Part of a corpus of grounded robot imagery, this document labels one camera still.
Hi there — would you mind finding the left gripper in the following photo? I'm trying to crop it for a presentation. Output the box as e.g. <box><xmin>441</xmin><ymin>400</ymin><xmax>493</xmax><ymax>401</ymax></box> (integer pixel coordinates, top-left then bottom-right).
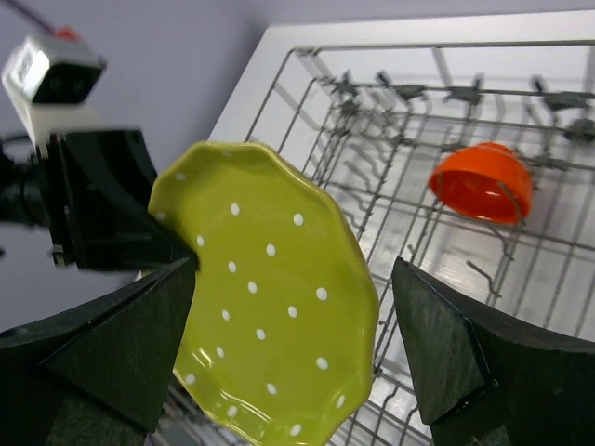
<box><xmin>1</xmin><ymin>128</ymin><xmax>199</xmax><ymax>270</ymax></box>

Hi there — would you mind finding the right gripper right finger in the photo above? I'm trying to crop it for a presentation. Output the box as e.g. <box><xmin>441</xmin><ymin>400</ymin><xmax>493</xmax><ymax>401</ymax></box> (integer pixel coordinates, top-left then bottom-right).
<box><xmin>391</xmin><ymin>258</ymin><xmax>594</xmax><ymax>445</ymax></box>

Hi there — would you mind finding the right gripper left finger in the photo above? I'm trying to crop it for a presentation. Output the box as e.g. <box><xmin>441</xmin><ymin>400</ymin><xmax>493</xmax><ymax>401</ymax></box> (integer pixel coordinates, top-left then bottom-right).
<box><xmin>1</xmin><ymin>258</ymin><xmax>196</xmax><ymax>445</ymax></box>

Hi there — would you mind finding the green dotted plate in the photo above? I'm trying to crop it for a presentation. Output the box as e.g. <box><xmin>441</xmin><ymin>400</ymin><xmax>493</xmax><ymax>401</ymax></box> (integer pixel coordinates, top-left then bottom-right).
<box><xmin>149</xmin><ymin>141</ymin><xmax>378</xmax><ymax>445</ymax></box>

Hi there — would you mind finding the orange bowl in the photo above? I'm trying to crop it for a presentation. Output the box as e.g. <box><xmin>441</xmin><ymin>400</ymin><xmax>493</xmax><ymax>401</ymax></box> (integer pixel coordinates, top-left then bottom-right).
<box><xmin>428</xmin><ymin>142</ymin><xmax>533</xmax><ymax>224</ymax></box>

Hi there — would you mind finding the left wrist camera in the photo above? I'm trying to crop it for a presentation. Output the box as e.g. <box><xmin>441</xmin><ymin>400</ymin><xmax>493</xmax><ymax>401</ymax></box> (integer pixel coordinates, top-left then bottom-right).
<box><xmin>2</xmin><ymin>33</ymin><xmax>107</xmax><ymax>145</ymax></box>

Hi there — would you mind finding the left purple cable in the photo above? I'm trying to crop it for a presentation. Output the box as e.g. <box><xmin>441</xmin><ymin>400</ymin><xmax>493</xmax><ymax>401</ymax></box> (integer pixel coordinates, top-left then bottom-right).
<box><xmin>8</xmin><ymin>0</ymin><xmax>57</xmax><ymax>33</ymax></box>

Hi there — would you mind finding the grey wire dish rack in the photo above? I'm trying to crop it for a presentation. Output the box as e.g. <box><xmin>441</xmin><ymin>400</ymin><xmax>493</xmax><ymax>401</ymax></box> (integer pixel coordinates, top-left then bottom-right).
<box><xmin>152</xmin><ymin>39</ymin><xmax>595</xmax><ymax>446</ymax></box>

